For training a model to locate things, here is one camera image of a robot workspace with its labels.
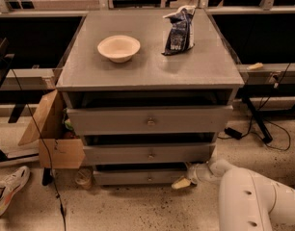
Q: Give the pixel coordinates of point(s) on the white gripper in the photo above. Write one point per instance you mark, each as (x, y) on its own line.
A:
(195, 172)

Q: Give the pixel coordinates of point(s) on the grey bottom drawer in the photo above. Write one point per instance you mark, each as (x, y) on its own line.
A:
(138, 177)

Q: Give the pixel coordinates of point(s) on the grey drawer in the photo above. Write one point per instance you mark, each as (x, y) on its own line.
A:
(148, 153)
(149, 120)
(138, 177)

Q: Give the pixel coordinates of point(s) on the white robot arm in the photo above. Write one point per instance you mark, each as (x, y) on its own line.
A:
(248, 201)

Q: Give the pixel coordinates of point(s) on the grey top drawer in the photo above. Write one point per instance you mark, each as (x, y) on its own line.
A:
(149, 120)

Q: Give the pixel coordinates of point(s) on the grey middle drawer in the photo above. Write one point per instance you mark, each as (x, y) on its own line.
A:
(148, 153)

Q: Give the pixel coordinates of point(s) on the grey drawer cabinet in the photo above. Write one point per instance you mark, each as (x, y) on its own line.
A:
(205, 75)

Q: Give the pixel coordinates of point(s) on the black table leg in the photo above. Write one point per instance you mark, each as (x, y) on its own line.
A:
(267, 138)

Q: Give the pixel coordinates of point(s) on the plastic cup on floor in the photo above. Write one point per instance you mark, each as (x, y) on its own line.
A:
(83, 178)

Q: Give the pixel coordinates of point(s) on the brown cardboard box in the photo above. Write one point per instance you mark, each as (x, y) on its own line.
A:
(56, 150)

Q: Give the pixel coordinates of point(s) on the small yellow sponge piece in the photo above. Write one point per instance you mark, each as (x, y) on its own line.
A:
(255, 66)

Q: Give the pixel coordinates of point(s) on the blue white chip bag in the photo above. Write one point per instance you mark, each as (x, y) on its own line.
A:
(181, 36)

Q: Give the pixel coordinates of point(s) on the white sneaker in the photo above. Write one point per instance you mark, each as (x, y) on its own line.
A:
(10, 185)

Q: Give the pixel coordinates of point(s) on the black power adapter with cable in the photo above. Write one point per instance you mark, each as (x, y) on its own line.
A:
(277, 143)

